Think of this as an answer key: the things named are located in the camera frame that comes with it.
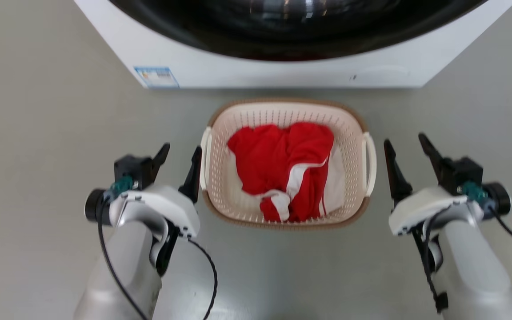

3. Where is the white washing machine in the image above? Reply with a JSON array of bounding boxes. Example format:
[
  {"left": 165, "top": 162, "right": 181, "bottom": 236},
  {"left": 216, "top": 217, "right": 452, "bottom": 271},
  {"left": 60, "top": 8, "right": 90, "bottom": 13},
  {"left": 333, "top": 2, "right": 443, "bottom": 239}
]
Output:
[{"left": 74, "top": 0, "right": 512, "bottom": 89}]

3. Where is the dark glass washing machine door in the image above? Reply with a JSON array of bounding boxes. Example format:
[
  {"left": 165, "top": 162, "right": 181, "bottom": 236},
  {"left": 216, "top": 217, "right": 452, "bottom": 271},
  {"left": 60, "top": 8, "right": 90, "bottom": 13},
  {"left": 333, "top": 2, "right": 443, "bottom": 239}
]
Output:
[{"left": 107, "top": 0, "right": 490, "bottom": 62}]

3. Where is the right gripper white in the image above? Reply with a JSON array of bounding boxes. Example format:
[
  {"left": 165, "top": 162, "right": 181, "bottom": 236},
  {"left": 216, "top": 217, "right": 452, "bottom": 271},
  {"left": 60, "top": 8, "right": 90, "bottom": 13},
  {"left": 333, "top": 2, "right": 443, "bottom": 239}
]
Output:
[{"left": 384, "top": 132, "right": 484, "bottom": 236}]

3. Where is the red garment with white stripes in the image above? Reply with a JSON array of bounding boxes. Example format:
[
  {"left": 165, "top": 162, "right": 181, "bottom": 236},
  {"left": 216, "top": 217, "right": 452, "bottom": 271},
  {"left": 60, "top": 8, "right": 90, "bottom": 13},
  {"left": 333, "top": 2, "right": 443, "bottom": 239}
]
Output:
[{"left": 227, "top": 122, "right": 335, "bottom": 223}]

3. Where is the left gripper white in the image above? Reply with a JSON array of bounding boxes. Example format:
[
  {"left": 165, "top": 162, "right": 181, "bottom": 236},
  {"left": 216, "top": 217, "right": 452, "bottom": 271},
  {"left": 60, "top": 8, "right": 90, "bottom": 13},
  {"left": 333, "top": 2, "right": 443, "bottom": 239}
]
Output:
[{"left": 109, "top": 143, "right": 203, "bottom": 240}]

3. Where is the blue energy label sticker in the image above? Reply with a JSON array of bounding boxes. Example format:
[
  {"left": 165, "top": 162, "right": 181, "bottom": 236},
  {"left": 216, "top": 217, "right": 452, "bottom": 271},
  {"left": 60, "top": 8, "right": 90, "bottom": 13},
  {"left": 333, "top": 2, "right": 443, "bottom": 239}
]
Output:
[{"left": 134, "top": 67, "right": 180, "bottom": 88}]

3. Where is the cream plastic laundry basket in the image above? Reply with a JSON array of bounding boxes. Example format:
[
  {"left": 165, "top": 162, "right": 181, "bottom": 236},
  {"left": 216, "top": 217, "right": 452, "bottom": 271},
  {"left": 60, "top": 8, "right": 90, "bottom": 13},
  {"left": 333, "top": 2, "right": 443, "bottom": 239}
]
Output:
[{"left": 200, "top": 99, "right": 377, "bottom": 230}]

